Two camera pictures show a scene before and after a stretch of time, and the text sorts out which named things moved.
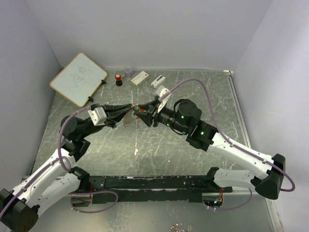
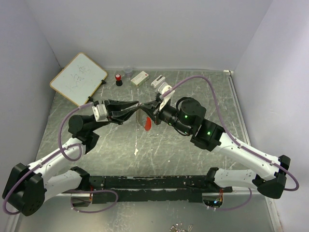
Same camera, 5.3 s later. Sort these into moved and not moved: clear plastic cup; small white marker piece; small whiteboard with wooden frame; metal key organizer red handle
Moved: metal key organizer red handle
Not moved: clear plastic cup; small white marker piece; small whiteboard with wooden frame
